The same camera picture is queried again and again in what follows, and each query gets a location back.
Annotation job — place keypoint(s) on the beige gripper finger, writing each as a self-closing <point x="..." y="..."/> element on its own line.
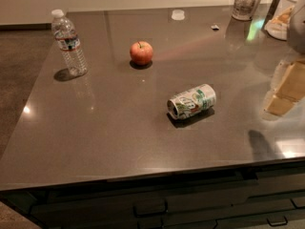
<point x="287" y="87"/>

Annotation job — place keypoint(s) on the red apple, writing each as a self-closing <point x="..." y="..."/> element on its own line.
<point x="141" y="53"/>

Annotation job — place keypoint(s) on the white paper cup with lid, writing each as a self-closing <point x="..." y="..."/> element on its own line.
<point x="278" y="25"/>

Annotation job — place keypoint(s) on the clear plastic water bottle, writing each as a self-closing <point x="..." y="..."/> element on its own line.
<point x="69" y="44"/>

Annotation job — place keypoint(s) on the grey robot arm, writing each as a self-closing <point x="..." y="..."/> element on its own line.
<point x="296" y="30"/>

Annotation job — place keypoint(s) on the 7up soda can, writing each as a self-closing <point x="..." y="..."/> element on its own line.
<point x="191" y="102"/>

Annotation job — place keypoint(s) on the dark drawer cabinet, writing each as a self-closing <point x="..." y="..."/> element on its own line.
<point x="241" y="197"/>

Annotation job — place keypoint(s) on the dark flat object behind cup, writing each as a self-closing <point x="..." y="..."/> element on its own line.
<point x="271" y="12"/>

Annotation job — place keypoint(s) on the white bottle cap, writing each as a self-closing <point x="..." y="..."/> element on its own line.
<point x="178" y="15"/>

